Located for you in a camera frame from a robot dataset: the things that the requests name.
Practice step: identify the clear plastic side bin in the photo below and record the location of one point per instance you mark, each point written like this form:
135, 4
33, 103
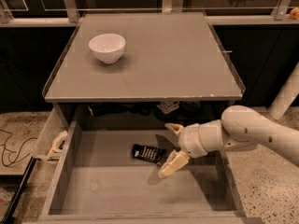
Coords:
52, 127

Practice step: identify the white ceramic bowl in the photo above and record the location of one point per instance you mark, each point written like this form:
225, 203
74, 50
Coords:
107, 48

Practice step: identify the grey cabinet with counter top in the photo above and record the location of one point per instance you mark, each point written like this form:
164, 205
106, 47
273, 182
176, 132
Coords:
168, 57

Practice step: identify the black white patterned packet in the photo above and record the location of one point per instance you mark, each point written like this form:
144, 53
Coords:
168, 107

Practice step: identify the metal window frame rail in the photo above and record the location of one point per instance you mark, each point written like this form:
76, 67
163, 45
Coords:
58, 13

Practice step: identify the white tape roll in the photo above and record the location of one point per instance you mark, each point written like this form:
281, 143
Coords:
57, 144

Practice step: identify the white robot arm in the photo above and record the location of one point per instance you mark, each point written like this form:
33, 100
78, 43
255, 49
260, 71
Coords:
238, 128

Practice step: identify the open grey top drawer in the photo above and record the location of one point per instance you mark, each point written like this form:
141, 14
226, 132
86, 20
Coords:
97, 181

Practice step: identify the small orange object on ledge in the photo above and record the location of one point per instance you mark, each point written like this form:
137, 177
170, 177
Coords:
294, 13

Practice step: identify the black rxbar chocolate wrapper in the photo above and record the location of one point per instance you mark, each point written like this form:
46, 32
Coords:
147, 153

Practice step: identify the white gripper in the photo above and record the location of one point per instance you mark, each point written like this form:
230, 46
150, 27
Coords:
191, 139

